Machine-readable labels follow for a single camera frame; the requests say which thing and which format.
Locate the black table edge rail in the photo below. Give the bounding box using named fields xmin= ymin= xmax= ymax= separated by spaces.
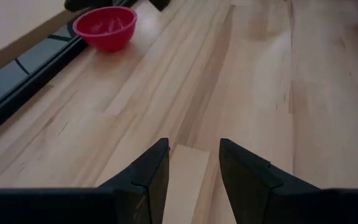
xmin=0 ymin=0 xmax=138 ymax=144

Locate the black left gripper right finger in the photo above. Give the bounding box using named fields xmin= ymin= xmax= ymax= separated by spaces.
xmin=218 ymin=138 xmax=322 ymax=224

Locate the black frame foot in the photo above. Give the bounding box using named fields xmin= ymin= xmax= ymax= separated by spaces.
xmin=63 ymin=0 xmax=115 ymax=13
xmin=149 ymin=0 xmax=171 ymax=12

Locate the small pink plastic bowl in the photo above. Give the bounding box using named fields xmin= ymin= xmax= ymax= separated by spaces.
xmin=72 ymin=6 xmax=138 ymax=53

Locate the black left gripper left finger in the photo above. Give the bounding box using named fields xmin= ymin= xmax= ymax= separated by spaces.
xmin=95 ymin=137 xmax=170 ymax=224

